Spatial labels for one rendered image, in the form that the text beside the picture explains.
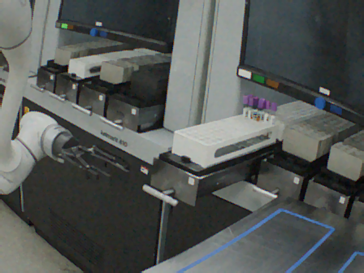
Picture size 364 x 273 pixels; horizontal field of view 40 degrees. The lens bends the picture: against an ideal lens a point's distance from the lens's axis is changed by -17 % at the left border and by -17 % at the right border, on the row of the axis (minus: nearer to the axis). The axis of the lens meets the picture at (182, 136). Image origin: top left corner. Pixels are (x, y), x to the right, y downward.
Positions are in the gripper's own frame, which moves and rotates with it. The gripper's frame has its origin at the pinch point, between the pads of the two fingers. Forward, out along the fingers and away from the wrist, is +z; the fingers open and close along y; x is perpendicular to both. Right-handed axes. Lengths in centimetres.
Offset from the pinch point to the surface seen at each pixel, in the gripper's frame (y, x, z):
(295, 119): 48, -12, 20
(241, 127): 26.5, -12.2, 16.0
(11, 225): 24, 74, -99
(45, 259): 23, 74, -67
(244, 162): 22.2, -6.2, 21.4
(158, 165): 5.7, -5.0, 9.9
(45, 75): 27, -5, -72
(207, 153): 9.7, -10.3, 19.6
